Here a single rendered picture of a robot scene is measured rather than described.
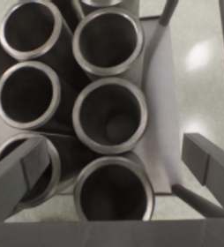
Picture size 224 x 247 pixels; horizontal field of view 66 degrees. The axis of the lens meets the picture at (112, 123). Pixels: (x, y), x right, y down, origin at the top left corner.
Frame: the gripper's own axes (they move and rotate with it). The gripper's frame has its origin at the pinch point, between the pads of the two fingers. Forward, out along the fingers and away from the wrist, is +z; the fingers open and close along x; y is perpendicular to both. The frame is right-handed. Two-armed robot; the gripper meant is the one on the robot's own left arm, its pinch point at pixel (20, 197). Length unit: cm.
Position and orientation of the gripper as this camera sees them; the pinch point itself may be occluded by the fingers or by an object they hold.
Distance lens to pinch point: 37.2
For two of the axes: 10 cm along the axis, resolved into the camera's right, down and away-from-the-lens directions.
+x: 3.9, -9.2, 0.6
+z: 1.3, 1.2, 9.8
